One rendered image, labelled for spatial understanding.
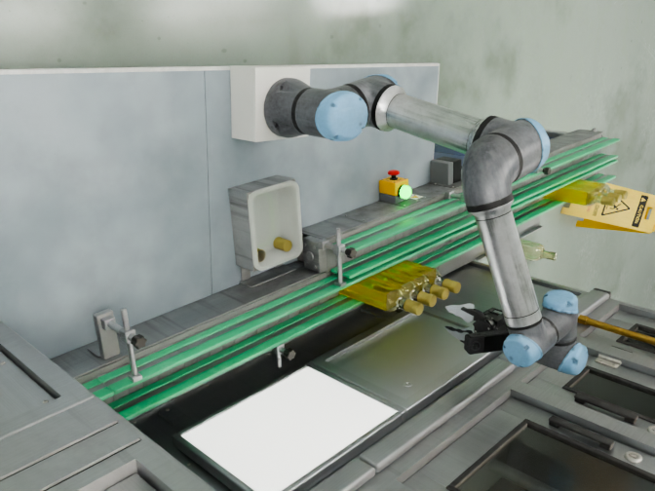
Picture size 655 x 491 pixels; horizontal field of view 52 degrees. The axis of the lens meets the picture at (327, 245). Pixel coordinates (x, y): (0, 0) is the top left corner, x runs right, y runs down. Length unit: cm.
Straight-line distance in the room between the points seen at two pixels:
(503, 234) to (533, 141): 21
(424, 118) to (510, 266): 41
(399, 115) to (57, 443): 103
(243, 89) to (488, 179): 69
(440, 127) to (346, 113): 22
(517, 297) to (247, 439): 67
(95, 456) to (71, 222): 71
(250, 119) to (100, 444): 95
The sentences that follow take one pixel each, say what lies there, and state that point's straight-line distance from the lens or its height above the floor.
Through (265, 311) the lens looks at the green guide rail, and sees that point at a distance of 176.
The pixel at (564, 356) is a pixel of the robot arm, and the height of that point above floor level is 158.
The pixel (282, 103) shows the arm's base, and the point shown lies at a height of 91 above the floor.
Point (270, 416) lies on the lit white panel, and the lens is 164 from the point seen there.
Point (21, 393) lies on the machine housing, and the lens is 124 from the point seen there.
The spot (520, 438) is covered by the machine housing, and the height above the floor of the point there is 154.
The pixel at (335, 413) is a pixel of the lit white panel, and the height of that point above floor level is 120.
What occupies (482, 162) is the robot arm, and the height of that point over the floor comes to 145.
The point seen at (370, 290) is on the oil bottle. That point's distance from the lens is 189.
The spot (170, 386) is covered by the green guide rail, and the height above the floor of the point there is 93.
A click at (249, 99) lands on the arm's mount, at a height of 83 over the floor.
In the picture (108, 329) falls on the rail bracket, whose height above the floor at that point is 88.
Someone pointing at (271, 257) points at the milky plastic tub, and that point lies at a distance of 187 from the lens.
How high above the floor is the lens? 217
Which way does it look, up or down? 43 degrees down
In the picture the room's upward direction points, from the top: 107 degrees clockwise
